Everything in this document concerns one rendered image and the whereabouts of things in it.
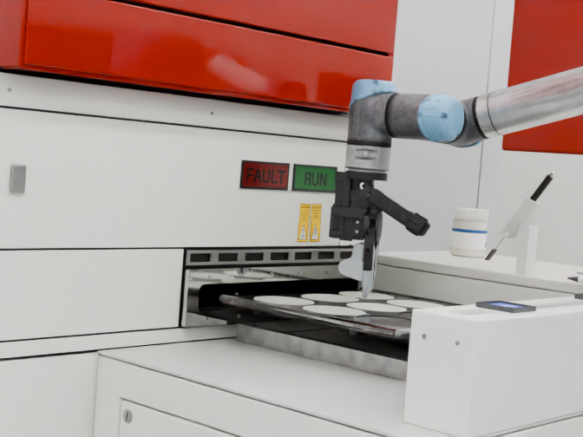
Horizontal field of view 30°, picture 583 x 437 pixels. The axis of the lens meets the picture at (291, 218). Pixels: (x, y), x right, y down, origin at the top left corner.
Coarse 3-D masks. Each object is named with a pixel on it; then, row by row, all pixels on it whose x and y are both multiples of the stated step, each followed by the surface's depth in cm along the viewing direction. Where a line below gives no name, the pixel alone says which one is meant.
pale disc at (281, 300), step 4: (268, 296) 182; (260, 300) 176; (264, 300) 176; (268, 300) 177; (272, 300) 177; (276, 300) 178; (280, 300) 178; (284, 300) 178; (288, 300) 179; (292, 300) 179; (296, 300) 180; (300, 300) 180; (304, 300) 180; (308, 300) 181; (292, 304) 174; (296, 304) 174; (300, 304) 175; (304, 304) 175
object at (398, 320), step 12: (312, 300) 181; (360, 300) 186; (372, 300) 187; (384, 300) 189; (420, 300) 193; (372, 312) 172; (384, 312) 173; (396, 312) 174; (408, 312) 176; (384, 324) 160; (396, 324) 161; (408, 324) 162
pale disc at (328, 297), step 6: (306, 294) 189; (312, 294) 189; (318, 294) 190; (324, 294) 191; (330, 294) 191; (318, 300) 182; (324, 300) 182; (330, 300) 182; (336, 300) 183; (342, 300) 183; (348, 300) 184; (354, 300) 184
